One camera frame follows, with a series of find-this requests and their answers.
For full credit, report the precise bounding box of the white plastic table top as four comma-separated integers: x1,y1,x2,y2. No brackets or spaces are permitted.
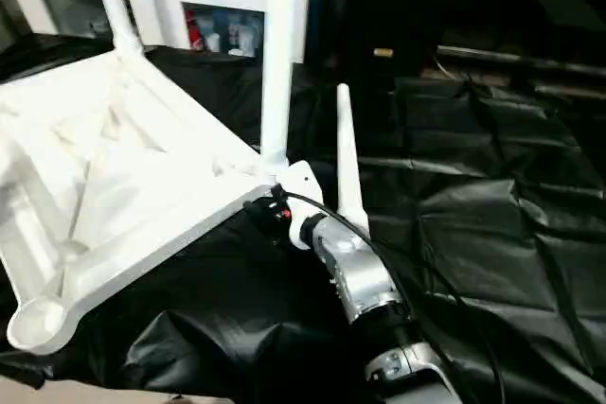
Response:
0,44,323,356

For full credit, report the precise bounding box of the black plastic mat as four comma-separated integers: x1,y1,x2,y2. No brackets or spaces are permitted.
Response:
0,33,606,404

